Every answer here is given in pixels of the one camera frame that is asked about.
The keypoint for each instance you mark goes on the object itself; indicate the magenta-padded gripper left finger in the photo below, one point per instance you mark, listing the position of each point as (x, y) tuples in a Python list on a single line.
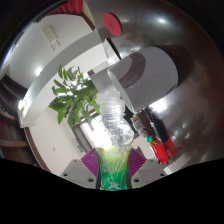
[(77, 171)]

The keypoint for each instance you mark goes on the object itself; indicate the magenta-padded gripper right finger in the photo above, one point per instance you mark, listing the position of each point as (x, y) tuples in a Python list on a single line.
[(149, 171)]

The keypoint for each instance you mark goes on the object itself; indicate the clear green-labelled drink bottle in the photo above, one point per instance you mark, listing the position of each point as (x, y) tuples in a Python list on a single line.
[(113, 156)]

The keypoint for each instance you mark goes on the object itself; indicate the red box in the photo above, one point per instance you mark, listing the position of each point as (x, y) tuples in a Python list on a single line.
[(163, 151)]

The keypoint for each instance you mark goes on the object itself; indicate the leafy plant in white pot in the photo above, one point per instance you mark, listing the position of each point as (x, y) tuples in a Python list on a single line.
[(73, 96)]

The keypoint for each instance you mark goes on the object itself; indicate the white mug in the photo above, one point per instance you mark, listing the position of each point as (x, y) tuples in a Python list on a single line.
[(153, 76)]

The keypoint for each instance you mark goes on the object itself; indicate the white printed paper leaflet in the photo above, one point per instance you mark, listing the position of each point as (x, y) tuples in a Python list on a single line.
[(110, 51)]

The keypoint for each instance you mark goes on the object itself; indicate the flat round red coaster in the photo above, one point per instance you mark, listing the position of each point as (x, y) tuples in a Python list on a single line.
[(112, 24)]

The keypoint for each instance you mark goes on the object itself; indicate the red carpeted staircase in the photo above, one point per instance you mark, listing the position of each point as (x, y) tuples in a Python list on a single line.
[(68, 6)]

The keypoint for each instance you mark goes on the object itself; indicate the white wall radiator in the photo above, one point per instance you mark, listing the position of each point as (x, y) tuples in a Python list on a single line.
[(50, 37)]

